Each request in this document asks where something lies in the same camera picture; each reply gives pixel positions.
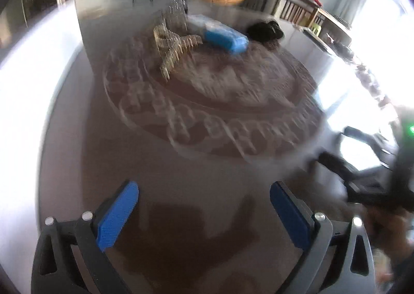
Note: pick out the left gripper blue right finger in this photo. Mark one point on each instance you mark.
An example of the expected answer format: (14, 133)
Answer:
(336, 256)

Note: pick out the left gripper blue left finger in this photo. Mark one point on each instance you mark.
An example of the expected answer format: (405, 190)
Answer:
(54, 267)

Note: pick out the blue white carton box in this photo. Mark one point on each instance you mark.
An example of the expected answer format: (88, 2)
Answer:
(217, 33)

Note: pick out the gold pearl hair claw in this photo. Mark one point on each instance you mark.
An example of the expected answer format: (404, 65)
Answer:
(171, 47)

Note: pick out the white storage box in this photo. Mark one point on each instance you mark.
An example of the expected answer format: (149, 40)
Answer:
(31, 74)

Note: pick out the wooden side shelf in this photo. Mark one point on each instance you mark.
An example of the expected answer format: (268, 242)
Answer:
(309, 15)

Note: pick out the black knit sock far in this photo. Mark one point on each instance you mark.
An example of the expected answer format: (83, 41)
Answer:
(264, 32)

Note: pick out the silver rhinestone hair claw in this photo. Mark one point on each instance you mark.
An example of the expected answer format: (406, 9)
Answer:
(175, 16)

